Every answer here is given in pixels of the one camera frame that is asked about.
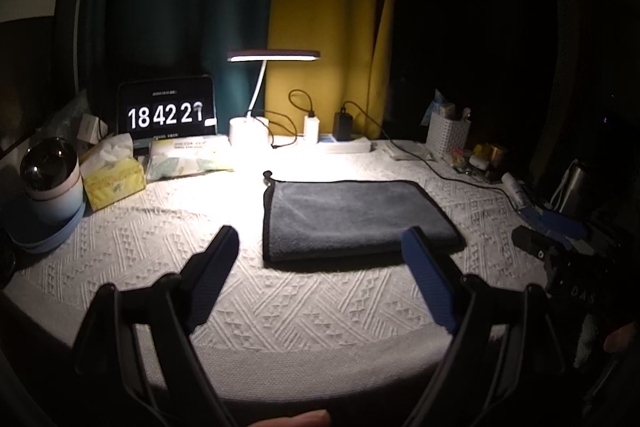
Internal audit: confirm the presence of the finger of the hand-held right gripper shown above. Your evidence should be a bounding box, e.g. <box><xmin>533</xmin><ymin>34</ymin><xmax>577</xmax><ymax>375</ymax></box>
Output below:
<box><xmin>511</xmin><ymin>226</ymin><xmax>557</xmax><ymax>260</ymax></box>
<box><xmin>519</xmin><ymin>204</ymin><xmax>589</xmax><ymax>244</ymax></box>

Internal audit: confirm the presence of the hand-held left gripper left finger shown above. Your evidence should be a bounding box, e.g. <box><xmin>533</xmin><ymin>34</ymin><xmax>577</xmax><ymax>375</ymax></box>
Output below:
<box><xmin>74</xmin><ymin>225</ymin><xmax>241</xmax><ymax>427</ymax></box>

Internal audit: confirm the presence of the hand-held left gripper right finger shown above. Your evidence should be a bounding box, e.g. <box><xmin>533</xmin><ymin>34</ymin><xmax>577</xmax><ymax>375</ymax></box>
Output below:
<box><xmin>400</xmin><ymin>226</ymin><xmax>568</xmax><ymax>427</ymax></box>

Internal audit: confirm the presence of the grey towel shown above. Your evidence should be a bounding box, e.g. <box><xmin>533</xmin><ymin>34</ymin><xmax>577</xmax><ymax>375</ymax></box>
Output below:
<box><xmin>262</xmin><ymin>170</ymin><xmax>467</xmax><ymax>266</ymax></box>

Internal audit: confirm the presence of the person's right hand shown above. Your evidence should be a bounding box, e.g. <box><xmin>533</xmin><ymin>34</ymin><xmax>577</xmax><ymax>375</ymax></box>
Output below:
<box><xmin>602</xmin><ymin>324</ymin><xmax>640</xmax><ymax>354</ymax></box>

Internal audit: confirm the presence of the metal flask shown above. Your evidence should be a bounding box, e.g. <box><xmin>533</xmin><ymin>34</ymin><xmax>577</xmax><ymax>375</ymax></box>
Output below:
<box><xmin>549</xmin><ymin>159</ymin><xmax>597</xmax><ymax>219</ymax></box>

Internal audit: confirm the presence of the white tube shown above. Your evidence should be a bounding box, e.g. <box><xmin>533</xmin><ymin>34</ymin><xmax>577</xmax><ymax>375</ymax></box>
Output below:
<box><xmin>501</xmin><ymin>172</ymin><xmax>532</xmax><ymax>208</ymax></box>

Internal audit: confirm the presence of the white knitted tablecloth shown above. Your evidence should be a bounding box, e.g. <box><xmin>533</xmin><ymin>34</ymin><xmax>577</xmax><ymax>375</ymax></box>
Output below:
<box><xmin>0</xmin><ymin>138</ymin><xmax>553</xmax><ymax>405</ymax></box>

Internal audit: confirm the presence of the clear plastic packet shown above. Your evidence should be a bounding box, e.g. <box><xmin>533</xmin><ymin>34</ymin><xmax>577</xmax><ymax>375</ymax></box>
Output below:
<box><xmin>384</xmin><ymin>139</ymin><xmax>437</xmax><ymax>161</ymax></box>

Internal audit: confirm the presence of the leaf-print wet wipes pack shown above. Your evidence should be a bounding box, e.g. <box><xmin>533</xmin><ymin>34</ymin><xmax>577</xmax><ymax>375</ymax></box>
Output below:
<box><xmin>146</xmin><ymin>134</ymin><xmax>235</xmax><ymax>182</ymax></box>

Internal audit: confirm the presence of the white slatted basket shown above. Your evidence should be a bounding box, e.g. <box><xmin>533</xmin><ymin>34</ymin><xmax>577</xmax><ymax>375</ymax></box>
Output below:
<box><xmin>425</xmin><ymin>111</ymin><xmax>469</xmax><ymax>160</ymax></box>

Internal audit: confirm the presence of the yellow tissue box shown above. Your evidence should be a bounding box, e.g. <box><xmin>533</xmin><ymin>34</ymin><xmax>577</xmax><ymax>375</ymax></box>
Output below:
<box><xmin>79</xmin><ymin>133</ymin><xmax>147</xmax><ymax>212</ymax></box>

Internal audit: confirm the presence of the white power strip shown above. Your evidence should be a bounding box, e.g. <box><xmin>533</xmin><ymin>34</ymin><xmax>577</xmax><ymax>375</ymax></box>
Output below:
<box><xmin>272</xmin><ymin>134</ymin><xmax>374</xmax><ymax>154</ymax></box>

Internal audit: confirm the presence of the white desk lamp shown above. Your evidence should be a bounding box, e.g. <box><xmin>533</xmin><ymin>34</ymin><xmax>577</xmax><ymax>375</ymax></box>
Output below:
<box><xmin>226</xmin><ymin>49</ymin><xmax>322</xmax><ymax>148</ymax></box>

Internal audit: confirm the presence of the blue packet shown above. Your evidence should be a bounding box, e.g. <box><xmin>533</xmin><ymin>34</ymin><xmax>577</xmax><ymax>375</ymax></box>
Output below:
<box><xmin>422</xmin><ymin>89</ymin><xmax>457</xmax><ymax>126</ymax></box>

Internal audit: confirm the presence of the blue round tray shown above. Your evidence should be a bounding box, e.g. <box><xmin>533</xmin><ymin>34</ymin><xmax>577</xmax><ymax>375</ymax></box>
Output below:
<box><xmin>7</xmin><ymin>202</ymin><xmax>88</xmax><ymax>255</ymax></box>

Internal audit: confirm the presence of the black power adapter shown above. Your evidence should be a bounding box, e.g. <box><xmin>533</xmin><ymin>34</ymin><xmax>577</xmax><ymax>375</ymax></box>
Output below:
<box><xmin>333</xmin><ymin>107</ymin><xmax>354</xmax><ymax>141</ymax></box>

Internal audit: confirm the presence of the tablet with clock display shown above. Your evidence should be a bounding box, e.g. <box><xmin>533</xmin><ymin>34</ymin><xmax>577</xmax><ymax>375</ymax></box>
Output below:
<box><xmin>116</xmin><ymin>75</ymin><xmax>219</xmax><ymax>142</ymax></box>

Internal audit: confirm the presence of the white and blue domed humidifier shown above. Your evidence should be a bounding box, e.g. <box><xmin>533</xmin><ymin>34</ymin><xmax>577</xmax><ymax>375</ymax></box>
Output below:
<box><xmin>20</xmin><ymin>136</ymin><xmax>83</xmax><ymax>225</ymax></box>

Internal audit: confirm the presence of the white charger plug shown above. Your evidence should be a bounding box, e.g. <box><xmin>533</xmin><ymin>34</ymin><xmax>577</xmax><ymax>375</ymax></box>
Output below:
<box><xmin>303</xmin><ymin>109</ymin><xmax>321</xmax><ymax>144</ymax></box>

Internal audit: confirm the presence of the small white box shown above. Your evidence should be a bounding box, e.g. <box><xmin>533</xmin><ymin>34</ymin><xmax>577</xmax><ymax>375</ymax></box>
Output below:
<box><xmin>77</xmin><ymin>114</ymin><xmax>109</xmax><ymax>143</ymax></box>

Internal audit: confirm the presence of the clear plastic bag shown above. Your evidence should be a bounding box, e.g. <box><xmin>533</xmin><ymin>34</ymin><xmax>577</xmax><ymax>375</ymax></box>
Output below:
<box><xmin>29</xmin><ymin>91</ymin><xmax>103</xmax><ymax>148</ymax></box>

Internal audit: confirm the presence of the long black cable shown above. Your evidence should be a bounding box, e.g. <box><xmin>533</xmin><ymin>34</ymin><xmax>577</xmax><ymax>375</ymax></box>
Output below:
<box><xmin>344</xmin><ymin>101</ymin><xmax>524</xmax><ymax>214</ymax></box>

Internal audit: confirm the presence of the short black cable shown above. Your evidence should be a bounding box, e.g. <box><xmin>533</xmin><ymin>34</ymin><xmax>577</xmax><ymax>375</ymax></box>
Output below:
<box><xmin>271</xmin><ymin>89</ymin><xmax>317</xmax><ymax>152</ymax></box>

